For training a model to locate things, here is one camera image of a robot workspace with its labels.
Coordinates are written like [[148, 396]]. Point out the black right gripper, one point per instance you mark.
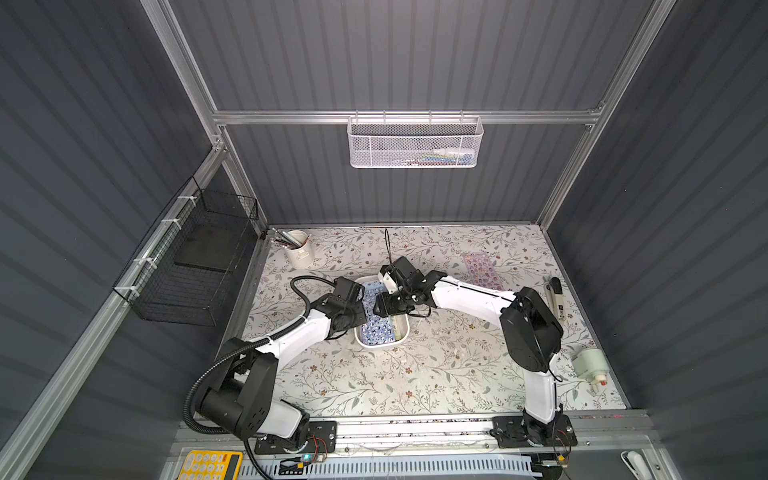
[[391, 300]]

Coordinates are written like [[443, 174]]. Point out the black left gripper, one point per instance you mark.
[[352, 318]]

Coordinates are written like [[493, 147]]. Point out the white plastic storage tray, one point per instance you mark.
[[401, 322]]

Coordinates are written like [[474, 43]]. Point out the blue sticker sheet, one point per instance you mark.
[[377, 330]]

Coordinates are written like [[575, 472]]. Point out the pink 3D sticker sheet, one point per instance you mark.
[[482, 271]]

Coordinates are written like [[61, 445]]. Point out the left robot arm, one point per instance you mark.
[[236, 394]]

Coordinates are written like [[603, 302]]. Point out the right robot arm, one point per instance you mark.
[[532, 334]]

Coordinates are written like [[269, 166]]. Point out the cream metal pen bucket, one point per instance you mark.
[[302, 256]]

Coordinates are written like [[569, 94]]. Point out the items in white basket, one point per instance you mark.
[[451, 156]]

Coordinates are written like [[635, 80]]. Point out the black white handheld device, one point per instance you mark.
[[555, 296]]

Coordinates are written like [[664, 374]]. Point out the yellow calculator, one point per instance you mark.
[[210, 465]]

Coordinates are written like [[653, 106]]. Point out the white object bottom right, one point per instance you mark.
[[637, 465]]

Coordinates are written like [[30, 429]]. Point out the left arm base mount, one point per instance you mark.
[[311, 437]]

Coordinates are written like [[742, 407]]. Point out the white wire wall basket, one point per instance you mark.
[[374, 141]]

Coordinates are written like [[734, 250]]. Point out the black wire wall basket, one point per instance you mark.
[[192, 275]]

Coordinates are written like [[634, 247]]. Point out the white slotted cable duct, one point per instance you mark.
[[417, 466]]

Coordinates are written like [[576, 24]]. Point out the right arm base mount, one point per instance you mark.
[[522, 430]]

